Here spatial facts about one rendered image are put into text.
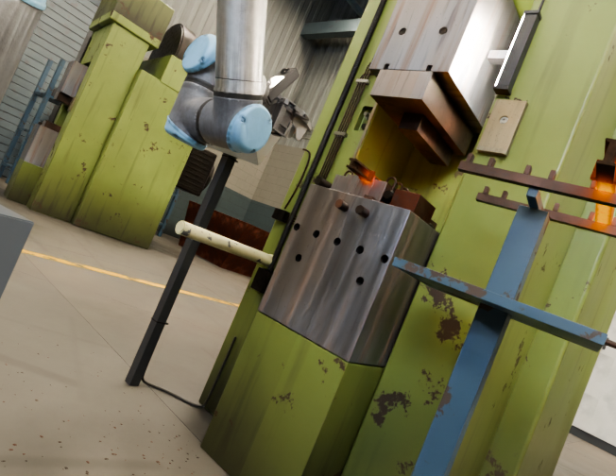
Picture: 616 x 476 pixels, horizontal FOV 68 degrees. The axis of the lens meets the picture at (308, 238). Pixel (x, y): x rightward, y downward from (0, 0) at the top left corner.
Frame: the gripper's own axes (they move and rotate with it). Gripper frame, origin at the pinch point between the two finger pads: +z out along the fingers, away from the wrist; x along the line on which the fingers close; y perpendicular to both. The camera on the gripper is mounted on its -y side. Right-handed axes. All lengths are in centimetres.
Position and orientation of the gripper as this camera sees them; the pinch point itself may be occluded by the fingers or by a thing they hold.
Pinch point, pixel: (308, 126)
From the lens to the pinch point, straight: 122.4
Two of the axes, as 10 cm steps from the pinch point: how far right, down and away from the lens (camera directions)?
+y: -3.9, 9.2, -0.4
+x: 7.2, 2.7, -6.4
